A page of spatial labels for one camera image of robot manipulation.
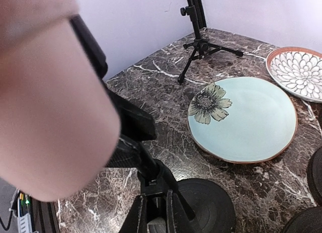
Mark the cream pink microphone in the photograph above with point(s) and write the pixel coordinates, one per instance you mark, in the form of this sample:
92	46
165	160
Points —
58	126

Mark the black stand of cream microphone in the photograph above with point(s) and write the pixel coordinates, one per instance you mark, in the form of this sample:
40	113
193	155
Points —
213	208

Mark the left black frame post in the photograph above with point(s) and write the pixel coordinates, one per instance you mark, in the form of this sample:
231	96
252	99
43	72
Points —
200	13

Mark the white slotted cable duct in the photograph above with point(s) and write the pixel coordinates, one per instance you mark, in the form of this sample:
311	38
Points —
24	213

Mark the light green plate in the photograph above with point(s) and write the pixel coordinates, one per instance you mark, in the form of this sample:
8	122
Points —
242	120

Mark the floral patterned bowl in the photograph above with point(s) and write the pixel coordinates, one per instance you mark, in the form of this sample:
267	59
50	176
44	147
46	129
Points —
297	70

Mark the tripod stand of glitter microphone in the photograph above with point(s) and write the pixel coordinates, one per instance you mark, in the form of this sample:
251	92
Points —
202	47

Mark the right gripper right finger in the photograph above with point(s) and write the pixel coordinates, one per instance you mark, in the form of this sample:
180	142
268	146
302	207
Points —
178	216

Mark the black stand of purple microphone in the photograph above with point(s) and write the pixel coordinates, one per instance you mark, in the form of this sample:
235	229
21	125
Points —
314	176

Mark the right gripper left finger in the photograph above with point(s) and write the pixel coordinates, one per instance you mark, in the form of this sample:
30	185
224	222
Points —
136	219

